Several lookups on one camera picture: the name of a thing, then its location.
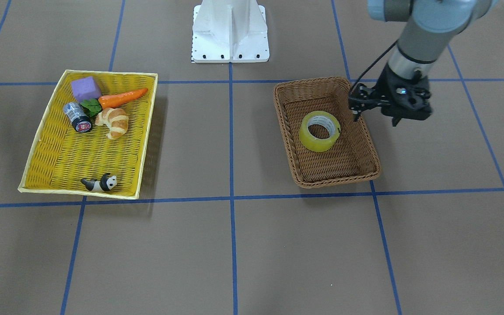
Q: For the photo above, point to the blue tape line lengthwise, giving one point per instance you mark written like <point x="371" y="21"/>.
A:
<point x="232" y="190"/>

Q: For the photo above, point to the yellow packing tape roll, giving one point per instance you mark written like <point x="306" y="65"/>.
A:
<point x="319" y="131"/>

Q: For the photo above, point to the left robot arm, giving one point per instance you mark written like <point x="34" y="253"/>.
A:
<point x="430" y="25"/>

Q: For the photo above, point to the yellow woven basket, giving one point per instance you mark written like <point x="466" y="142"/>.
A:
<point x="60" y="157"/>

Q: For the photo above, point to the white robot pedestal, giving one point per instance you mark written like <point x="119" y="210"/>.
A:
<point x="229" y="31"/>

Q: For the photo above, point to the toy carrot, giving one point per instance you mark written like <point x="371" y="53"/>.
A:
<point x="93" y="106"/>

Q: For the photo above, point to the small dark jar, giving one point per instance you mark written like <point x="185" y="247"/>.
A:
<point x="79" y="120"/>

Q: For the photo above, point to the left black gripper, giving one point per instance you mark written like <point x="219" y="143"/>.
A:
<point x="386" y="87"/>

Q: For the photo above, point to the brown wicker basket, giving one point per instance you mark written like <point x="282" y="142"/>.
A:
<point x="352" y="159"/>

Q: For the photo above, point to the toy croissant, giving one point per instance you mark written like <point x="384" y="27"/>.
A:
<point x="116" y="120"/>

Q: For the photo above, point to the blue tape line crosswise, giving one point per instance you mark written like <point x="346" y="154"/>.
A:
<point x="250" y="197"/>

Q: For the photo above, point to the panda figurine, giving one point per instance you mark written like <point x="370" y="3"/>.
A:
<point x="105" y="184"/>

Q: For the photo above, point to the purple foam block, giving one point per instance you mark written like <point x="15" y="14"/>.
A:
<point x="85" y="89"/>

